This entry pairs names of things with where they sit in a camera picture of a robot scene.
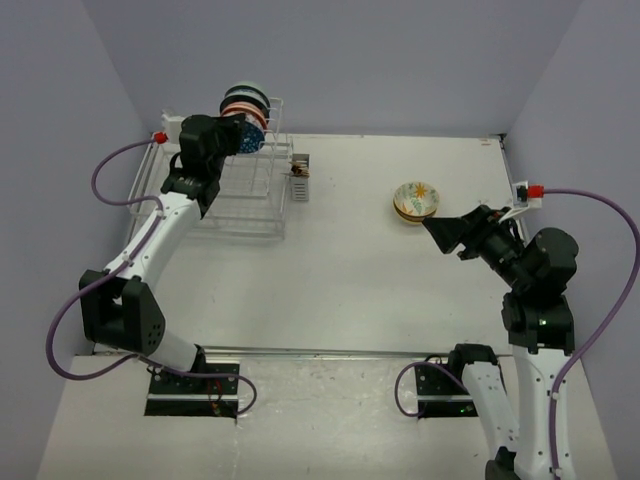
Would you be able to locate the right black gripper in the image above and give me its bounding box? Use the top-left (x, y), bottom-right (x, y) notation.
top-left (424, 203), bottom-right (533, 289)

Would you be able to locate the dark teal white bowl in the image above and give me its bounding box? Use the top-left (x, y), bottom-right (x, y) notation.
top-left (238, 120), bottom-right (265, 154)

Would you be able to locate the salmon pink patterned bowl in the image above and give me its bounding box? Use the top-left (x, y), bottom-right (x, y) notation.
top-left (221, 101), bottom-right (269, 130)

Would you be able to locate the pink leaf patterned bowl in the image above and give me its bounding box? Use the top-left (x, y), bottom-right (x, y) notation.
top-left (393, 204), bottom-right (437, 219)

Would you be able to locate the yellow teal patterned bowl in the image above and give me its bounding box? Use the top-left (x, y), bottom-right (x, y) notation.
top-left (398, 216), bottom-right (425, 226)

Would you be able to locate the yellow star patterned bowl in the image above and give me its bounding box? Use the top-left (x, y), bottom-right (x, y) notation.
top-left (393, 181), bottom-right (440, 216)

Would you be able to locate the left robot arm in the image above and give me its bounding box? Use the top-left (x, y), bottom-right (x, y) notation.
top-left (79, 114), bottom-right (248, 393)

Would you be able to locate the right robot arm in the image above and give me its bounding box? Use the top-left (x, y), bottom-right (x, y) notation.
top-left (422, 205), bottom-right (579, 479)

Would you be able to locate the black rimmed bowl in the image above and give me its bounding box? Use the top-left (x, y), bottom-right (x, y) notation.
top-left (219, 88), bottom-right (271, 118)

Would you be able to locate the pale green bowl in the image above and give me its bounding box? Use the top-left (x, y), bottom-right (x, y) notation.
top-left (229, 80), bottom-right (266, 93)

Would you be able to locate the brown cutlery bundle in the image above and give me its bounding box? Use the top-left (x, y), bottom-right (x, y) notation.
top-left (286, 161), bottom-right (310, 178)

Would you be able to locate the grey cutlery holder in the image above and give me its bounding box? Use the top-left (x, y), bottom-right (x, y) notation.
top-left (290, 154), bottom-right (310, 202)

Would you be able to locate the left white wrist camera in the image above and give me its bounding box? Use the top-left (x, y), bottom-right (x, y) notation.
top-left (161, 110), bottom-right (185, 144)

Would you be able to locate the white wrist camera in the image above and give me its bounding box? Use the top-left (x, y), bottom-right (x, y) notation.
top-left (161, 110), bottom-right (185, 144)
top-left (499, 181), bottom-right (545, 223)

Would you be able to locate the white wire dish rack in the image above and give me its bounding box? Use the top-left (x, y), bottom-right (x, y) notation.
top-left (129, 97), bottom-right (293, 238)

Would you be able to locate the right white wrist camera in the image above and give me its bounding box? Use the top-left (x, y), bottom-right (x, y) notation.
top-left (499, 181), bottom-right (545, 223)

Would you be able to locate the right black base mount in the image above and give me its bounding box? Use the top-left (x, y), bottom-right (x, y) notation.
top-left (414, 365), bottom-right (477, 419)

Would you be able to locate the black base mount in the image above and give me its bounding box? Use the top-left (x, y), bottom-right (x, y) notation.
top-left (414, 365), bottom-right (477, 419)
top-left (144, 362), bottom-right (240, 419)

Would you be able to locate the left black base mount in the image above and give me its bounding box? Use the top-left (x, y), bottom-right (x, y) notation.
top-left (144, 362), bottom-right (240, 419)

